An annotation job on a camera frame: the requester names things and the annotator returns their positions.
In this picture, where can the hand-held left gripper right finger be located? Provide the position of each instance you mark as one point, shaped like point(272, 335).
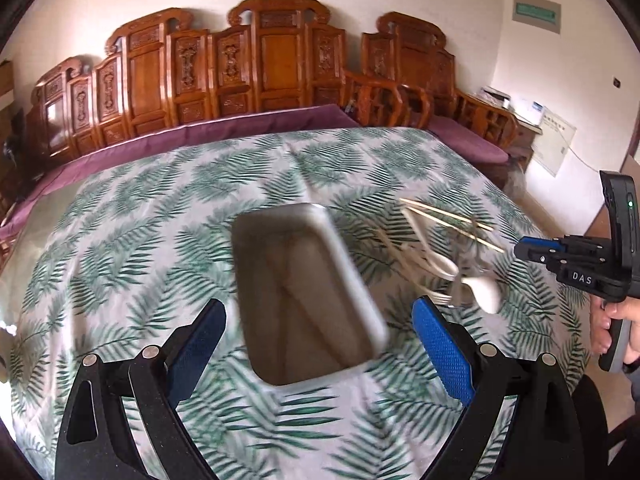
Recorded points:
point(442, 352)

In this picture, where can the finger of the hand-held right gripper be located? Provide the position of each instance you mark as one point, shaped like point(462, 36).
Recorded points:
point(535, 256)
point(540, 245)

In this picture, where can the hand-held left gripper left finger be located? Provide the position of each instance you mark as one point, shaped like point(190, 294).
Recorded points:
point(195, 352)

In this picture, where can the wooden chopstick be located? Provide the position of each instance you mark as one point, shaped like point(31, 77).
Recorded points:
point(450, 215)
point(492, 246)

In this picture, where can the rectangular metal tray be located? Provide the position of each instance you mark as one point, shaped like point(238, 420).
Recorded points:
point(300, 285)

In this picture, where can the person's right hand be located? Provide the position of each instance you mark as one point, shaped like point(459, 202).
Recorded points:
point(631, 310)

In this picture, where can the wooden side table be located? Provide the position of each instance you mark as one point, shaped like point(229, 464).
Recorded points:
point(525, 137)

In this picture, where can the leaf print tablecloth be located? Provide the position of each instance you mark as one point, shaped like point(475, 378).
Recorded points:
point(150, 240)

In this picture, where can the purple chair cushion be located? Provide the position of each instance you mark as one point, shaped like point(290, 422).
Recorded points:
point(470, 140)

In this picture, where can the white box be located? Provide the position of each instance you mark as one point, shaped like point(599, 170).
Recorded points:
point(527, 110)

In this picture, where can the white printer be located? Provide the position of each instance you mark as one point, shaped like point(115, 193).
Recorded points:
point(492, 95)

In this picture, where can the carved wooden armchair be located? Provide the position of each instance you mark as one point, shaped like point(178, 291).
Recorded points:
point(425, 60)

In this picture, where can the purple bench cushion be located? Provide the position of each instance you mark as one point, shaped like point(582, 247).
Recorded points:
point(150, 137)

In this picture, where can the carved wooden bench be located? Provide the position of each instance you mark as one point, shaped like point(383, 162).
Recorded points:
point(145, 75)

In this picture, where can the white wall poster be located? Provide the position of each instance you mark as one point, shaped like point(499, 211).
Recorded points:
point(552, 142)

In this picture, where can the grey green wall panel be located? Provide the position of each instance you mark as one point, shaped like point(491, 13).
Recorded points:
point(537, 10)

